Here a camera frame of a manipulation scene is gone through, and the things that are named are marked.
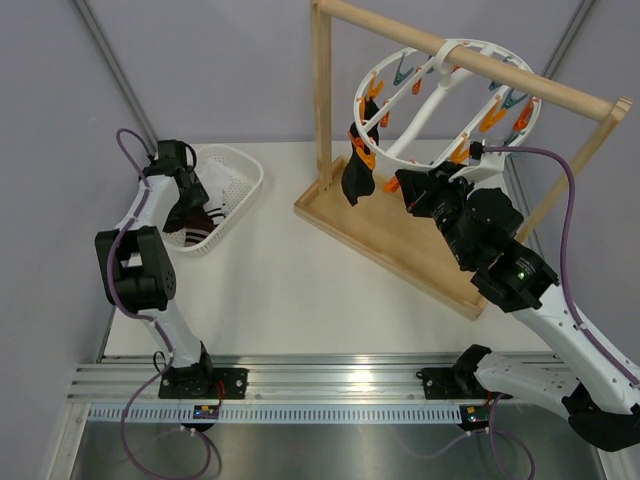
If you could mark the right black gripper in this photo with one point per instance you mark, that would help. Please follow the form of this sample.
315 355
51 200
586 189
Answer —
422 188

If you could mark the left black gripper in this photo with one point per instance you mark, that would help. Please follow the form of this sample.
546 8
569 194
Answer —
197 196

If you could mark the brown sock with stripes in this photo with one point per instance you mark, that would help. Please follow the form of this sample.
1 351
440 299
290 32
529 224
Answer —
194 226

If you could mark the black sock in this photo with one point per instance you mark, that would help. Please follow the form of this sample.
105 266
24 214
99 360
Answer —
366 110
357 180

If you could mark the white round clip hanger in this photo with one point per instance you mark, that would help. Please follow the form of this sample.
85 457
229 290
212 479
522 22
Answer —
412 90

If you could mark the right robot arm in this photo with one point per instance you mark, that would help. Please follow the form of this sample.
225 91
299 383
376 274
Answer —
599 397

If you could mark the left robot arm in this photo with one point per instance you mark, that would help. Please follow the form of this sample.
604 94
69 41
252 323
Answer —
137 273

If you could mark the white sock in basket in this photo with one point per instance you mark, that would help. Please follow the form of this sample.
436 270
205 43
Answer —
221 185

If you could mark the white perforated plastic basket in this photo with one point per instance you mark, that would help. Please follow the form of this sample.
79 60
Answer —
244 167

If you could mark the wooden hanger rack frame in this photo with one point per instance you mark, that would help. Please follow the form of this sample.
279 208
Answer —
377 229

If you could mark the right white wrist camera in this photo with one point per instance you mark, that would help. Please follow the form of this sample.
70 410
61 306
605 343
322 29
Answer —
490 162

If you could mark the aluminium mounting rail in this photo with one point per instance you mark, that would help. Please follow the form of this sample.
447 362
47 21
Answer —
278 379

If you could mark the white slotted cable duct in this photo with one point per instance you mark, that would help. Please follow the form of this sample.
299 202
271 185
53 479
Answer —
278 414

